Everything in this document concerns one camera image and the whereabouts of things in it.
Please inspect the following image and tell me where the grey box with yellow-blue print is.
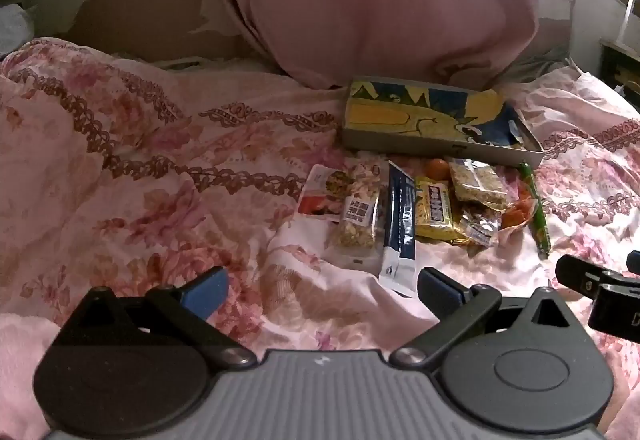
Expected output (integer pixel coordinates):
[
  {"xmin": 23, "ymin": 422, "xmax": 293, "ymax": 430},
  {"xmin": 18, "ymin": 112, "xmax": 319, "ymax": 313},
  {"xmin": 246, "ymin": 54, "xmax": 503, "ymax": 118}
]
[{"xmin": 341, "ymin": 76, "xmax": 545, "ymax": 169}]

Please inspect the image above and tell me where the clear bag of orange candies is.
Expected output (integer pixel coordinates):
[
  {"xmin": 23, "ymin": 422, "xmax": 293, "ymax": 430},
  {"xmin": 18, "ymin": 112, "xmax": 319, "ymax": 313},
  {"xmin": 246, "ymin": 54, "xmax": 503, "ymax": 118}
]
[{"xmin": 500, "ymin": 185, "xmax": 543, "ymax": 231}]

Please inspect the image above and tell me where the small silver packet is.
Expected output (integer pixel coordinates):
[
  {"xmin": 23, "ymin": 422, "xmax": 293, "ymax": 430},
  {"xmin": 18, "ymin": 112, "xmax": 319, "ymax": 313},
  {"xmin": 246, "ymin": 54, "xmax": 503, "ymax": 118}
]
[{"xmin": 459, "ymin": 209, "xmax": 502, "ymax": 248}]

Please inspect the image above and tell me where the green stick packet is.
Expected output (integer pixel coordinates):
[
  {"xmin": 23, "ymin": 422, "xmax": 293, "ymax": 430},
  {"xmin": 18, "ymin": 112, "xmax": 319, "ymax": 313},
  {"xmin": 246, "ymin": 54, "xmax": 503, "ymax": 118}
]
[{"xmin": 519, "ymin": 162, "xmax": 552, "ymax": 257}]

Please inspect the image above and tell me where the light grey cloth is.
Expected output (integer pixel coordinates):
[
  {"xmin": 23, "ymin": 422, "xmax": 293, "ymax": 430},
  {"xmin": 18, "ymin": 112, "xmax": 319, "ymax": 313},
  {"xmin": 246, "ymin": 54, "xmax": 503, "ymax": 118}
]
[{"xmin": 0, "ymin": 4, "xmax": 37, "ymax": 56}]

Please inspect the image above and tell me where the pink floral blanket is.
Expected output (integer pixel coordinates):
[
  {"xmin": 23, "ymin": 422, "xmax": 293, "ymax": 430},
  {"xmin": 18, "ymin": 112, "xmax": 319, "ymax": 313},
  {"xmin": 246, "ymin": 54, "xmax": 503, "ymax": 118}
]
[{"xmin": 0, "ymin": 37, "xmax": 640, "ymax": 440}]

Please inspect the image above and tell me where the grey green cloth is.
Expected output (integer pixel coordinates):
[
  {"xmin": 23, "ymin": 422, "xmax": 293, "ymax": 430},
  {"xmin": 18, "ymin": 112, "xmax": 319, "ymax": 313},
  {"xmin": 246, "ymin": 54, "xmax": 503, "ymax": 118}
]
[{"xmin": 500, "ymin": 44, "xmax": 576, "ymax": 83}]

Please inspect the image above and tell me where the clear granola packet white label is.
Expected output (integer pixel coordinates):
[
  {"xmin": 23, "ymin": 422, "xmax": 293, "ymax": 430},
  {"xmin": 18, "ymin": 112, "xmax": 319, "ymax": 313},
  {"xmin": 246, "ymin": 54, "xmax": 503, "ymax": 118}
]
[{"xmin": 327, "ymin": 163, "xmax": 382, "ymax": 251}]

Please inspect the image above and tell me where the white pouch with food picture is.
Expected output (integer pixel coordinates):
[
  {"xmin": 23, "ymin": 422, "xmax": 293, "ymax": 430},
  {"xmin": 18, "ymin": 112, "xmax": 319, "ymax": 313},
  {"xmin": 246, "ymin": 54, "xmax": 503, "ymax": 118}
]
[{"xmin": 298, "ymin": 164, "xmax": 361, "ymax": 223}]

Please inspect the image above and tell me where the dark blue stick packet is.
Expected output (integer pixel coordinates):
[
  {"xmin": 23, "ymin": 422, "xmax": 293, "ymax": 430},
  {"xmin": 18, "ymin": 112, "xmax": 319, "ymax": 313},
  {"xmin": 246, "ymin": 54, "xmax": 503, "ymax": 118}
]
[{"xmin": 378, "ymin": 161, "xmax": 418, "ymax": 298}]

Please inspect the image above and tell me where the pink plush blanket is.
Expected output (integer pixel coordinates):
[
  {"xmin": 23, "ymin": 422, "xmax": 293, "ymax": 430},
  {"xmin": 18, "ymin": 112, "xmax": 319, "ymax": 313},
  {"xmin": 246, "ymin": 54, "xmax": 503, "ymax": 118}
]
[{"xmin": 0, "ymin": 312, "xmax": 63, "ymax": 440}]

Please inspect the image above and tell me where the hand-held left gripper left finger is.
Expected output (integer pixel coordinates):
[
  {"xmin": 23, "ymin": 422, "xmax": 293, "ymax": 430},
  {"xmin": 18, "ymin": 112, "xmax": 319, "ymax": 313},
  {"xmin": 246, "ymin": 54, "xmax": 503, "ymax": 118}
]
[{"xmin": 60, "ymin": 266, "xmax": 258, "ymax": 369}]

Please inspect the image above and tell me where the yellow snack packet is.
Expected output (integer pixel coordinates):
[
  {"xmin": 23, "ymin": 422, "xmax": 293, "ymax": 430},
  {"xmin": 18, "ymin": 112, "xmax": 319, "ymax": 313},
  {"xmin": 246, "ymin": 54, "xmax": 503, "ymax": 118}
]
[{"xmin": 414, "ymin": 176, "xmax": 468, "ymax": 243}]

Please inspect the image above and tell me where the dark bedside cabinet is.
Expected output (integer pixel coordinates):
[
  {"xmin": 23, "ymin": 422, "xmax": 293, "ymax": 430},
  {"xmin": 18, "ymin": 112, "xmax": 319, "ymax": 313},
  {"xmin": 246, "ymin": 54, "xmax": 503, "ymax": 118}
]
[{"xmin": 599, "ymin": 38, "xmax": 640, "ymax": 96}]

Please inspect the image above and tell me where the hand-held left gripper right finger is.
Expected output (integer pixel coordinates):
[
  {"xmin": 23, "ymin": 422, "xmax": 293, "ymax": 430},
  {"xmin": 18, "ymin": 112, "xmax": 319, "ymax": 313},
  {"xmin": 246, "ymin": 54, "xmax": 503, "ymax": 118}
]
[{"xmin": 390, "ymin": 267, "xmax": 583, "ymax": 368}]

